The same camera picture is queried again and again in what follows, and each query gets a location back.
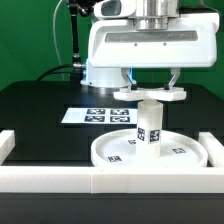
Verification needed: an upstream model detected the white cross-shaped table base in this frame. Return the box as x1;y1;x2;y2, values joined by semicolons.
114;87;187;102

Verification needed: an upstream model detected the black cable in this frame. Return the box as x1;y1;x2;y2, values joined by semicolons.
36;64;75;82

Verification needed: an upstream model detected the white left fence bar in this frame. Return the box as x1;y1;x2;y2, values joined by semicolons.
0;130;15;166

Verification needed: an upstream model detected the white marker sheet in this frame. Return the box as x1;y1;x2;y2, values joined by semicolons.
61;108;137;124

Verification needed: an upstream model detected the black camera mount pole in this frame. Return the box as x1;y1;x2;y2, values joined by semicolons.
65;0;101;83

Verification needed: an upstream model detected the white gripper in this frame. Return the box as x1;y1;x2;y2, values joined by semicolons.
88;13;220;92

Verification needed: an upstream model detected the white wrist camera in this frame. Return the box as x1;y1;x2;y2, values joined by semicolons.
94;0;137;19

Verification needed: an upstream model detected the white right fence bar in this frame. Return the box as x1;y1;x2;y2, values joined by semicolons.
198;132;224;168

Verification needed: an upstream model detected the white front fence bar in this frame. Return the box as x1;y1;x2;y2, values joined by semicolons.
0;166;224;193

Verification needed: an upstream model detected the grey cable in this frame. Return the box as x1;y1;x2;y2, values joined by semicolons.
52;0;66;81

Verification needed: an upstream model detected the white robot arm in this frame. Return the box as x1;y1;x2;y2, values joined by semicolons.
82;0;221;89

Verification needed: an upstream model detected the white round table top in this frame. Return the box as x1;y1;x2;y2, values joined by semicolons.
91;128;208;168

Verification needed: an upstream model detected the white fence bar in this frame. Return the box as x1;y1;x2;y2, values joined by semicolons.
0;166;224;193
0;130;15;166
198;132;224;168

